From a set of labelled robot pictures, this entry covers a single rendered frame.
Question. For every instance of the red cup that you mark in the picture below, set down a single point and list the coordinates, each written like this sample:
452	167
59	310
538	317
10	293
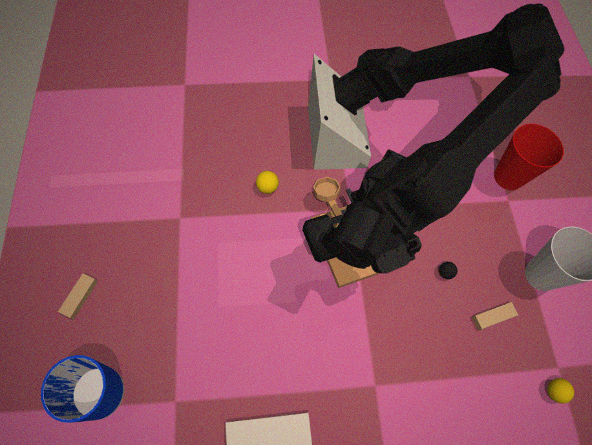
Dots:
533	150

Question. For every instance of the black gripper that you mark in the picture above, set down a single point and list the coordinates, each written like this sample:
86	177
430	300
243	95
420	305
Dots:
318	232

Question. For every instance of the black ball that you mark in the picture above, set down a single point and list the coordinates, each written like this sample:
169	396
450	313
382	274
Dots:
448	270

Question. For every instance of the yellow ball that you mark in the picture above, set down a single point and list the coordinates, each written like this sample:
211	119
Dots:
560	390
267	182

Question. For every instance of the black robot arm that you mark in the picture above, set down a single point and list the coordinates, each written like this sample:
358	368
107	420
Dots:
526	45

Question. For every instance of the blue mug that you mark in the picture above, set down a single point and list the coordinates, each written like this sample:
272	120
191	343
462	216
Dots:
79	388

